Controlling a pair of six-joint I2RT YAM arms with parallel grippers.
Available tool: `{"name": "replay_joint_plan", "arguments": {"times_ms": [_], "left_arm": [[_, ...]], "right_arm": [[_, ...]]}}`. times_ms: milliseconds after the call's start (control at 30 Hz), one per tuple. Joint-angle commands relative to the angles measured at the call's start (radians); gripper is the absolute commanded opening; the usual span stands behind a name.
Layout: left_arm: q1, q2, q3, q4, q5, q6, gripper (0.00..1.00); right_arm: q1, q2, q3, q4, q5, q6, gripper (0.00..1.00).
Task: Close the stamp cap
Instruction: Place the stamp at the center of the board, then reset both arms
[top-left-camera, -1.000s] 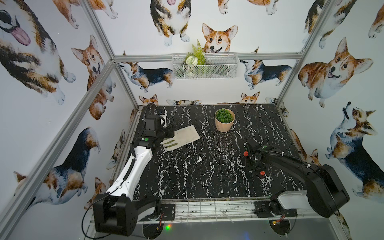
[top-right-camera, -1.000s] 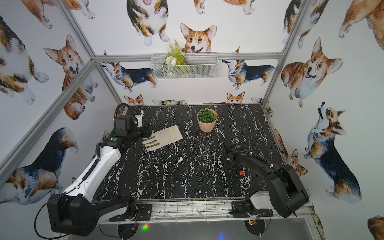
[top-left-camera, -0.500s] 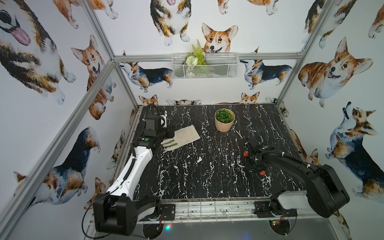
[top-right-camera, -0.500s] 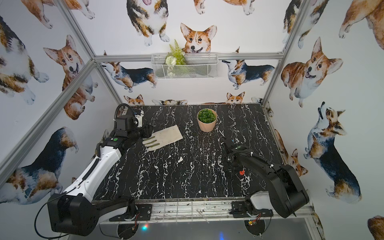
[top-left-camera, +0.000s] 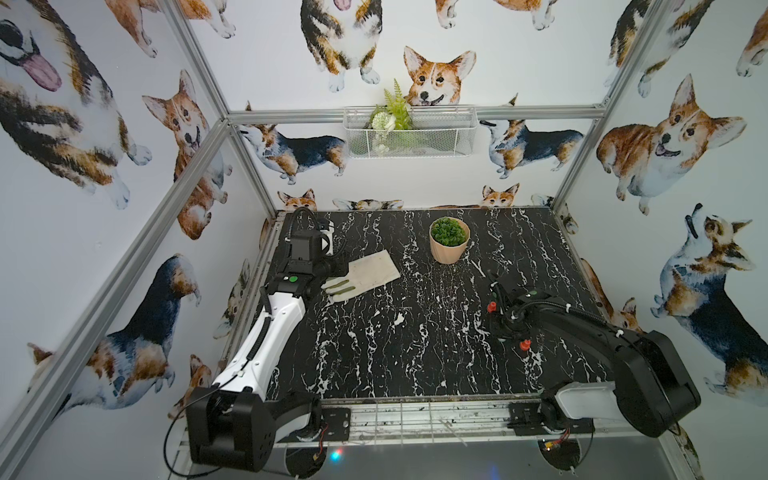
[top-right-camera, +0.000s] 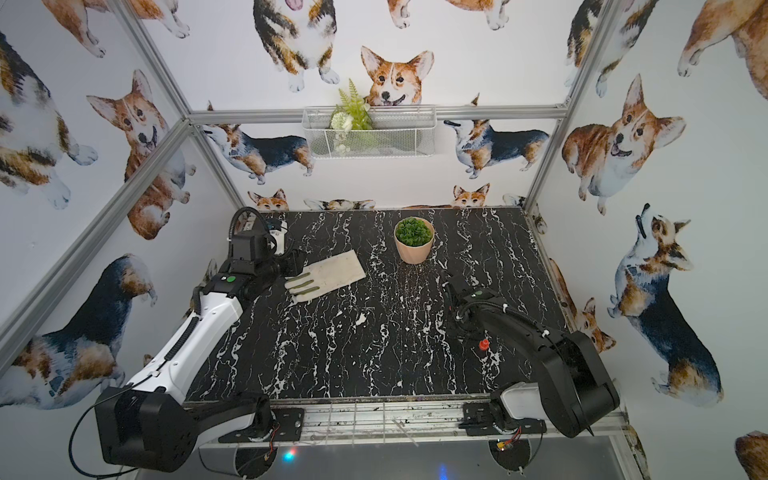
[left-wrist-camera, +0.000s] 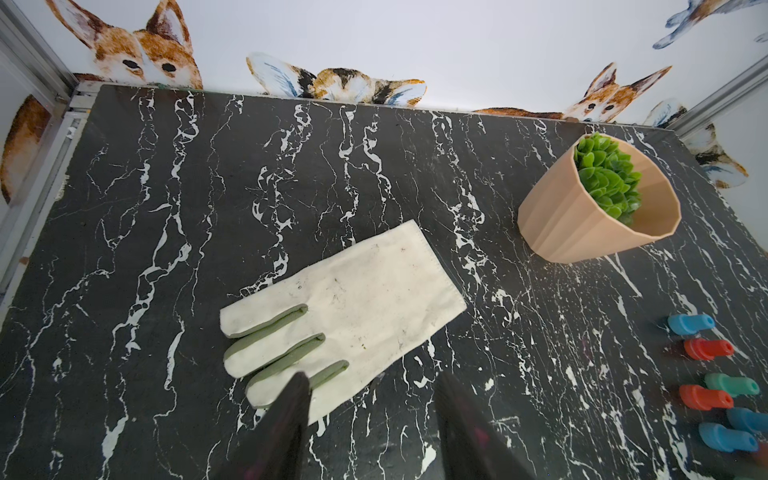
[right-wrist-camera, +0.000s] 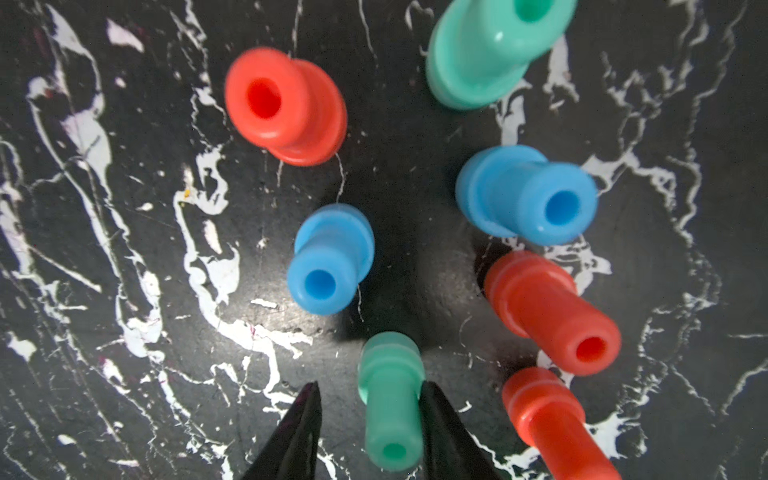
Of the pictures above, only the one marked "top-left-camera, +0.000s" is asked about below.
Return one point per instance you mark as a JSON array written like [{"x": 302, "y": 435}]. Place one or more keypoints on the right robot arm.
[{"x": 650, "y": 388}]

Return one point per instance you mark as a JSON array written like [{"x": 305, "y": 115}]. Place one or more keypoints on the white wire basket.
[{"x": 437, "y": 132}]

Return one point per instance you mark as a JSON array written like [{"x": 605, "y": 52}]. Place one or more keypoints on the potted green plant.
[{"x": 449, "y": 238}]

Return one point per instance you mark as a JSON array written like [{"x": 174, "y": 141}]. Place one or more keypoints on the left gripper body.
[{"x": 327, "y": 267}]

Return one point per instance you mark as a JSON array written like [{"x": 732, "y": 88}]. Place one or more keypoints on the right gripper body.
[{"x": 502, "y": 325}]

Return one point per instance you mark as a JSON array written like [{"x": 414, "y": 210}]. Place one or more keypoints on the fern and white flower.
[{"x": 391, "y": 122}]

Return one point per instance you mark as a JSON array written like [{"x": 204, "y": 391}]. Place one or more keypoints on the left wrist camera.
[{"x": 310, "y": 244}]

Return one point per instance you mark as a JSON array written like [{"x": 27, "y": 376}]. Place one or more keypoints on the beige paper sheet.
[{"x": 363, "y": 275}]

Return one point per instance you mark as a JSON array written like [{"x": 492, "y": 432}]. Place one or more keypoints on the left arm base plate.
[{"x": 335, "y": 425}]

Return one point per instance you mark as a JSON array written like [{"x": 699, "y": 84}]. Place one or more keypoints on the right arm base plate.
[{"x": 528, "y": 418}]

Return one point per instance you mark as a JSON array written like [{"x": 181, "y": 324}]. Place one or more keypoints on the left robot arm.
[{"x": 232, "y": 424}]

